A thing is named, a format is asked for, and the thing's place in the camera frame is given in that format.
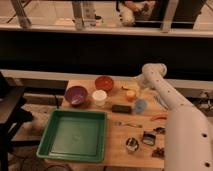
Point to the orange bowl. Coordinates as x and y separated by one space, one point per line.
105 83

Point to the white plastic cup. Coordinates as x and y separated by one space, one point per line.
99 97

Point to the metal measuring cup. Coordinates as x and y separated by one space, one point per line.
149 138

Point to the clear plastic bag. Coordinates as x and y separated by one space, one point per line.
161 102

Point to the purple bowl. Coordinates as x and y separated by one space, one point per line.
76 95

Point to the green plastic tray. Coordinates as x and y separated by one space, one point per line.
74 135

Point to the bunch of dark grapes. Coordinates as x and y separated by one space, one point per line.
158 152

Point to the black chair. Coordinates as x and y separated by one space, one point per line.
12 116

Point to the blue plastic cup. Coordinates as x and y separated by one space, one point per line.
140 106

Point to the round metal cup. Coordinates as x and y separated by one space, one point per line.
132 145

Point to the black rectangular block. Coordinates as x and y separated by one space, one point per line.
121 109

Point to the silver fork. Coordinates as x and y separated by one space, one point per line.
119 123

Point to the black handled knife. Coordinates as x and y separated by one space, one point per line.
159 130

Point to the red handled tool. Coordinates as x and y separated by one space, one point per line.
157 117

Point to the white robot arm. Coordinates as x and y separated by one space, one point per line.
189 134

